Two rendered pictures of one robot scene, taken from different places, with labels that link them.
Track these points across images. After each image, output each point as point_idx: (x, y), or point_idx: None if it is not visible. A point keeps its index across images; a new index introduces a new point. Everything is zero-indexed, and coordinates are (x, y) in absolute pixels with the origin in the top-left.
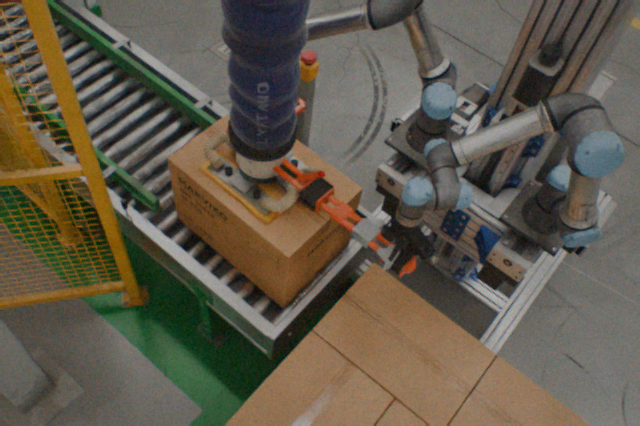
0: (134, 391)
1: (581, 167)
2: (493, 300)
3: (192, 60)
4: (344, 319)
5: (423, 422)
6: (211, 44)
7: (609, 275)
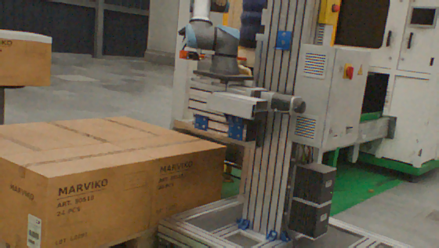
0: None
1: None
2: (220, 231)
3: (413, 202)
4: (186, 137)
5: (117, 140)
6: (436, 208)
7: None
